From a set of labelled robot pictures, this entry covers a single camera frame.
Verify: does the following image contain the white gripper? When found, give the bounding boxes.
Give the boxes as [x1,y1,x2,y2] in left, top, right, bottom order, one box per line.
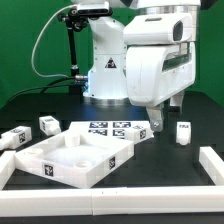
[126,43,196,132]

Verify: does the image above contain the white square tabletop part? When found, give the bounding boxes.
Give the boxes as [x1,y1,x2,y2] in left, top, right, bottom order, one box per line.
[15,131,134,189]

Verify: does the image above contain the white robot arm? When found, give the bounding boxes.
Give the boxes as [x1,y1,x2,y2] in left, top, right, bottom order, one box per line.
[71,0,218,132]

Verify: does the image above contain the white right fence wall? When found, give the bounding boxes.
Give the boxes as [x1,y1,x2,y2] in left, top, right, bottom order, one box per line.
[199,147,224,186]

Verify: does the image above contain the white fence wall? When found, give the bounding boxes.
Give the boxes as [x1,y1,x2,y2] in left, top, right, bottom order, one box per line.
[199,147,224,186]
[0,151,15,191]
[0,186,224,217]

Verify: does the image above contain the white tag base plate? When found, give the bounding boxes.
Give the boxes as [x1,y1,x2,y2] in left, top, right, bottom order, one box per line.
[69,121,149,137]

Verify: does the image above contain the white front fence wall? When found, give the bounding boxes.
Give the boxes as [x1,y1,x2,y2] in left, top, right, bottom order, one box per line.
[0,186,224,217]

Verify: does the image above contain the grey camera on mount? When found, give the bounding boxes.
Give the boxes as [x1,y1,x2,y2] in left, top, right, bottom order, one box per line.
[77,1,112,16]

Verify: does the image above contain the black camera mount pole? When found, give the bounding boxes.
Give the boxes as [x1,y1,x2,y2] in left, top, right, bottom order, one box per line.
[57,9,87,96]

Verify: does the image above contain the black cables on table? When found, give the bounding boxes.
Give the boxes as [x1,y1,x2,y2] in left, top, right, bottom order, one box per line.
[7,77,88,104]

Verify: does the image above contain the grey cable loop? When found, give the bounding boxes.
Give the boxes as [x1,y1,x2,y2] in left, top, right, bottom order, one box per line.
[31,4,78,80]

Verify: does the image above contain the white left fence wall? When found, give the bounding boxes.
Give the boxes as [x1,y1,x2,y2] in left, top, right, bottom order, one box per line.
[0,151,15,191]

